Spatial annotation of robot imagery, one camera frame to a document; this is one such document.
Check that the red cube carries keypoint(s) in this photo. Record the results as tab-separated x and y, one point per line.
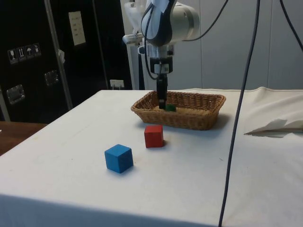
154	137

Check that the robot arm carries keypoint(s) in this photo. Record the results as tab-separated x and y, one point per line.
183	19

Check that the blue cube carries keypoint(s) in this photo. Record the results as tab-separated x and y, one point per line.
118	158

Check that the black cabinet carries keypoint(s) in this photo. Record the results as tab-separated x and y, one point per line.
30	78

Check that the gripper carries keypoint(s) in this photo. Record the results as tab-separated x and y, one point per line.
155	63

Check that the wicker basket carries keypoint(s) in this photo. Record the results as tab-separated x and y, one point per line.
189	118

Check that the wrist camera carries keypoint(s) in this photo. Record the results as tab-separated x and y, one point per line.
132	38

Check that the green block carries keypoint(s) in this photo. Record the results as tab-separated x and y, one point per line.
171	108

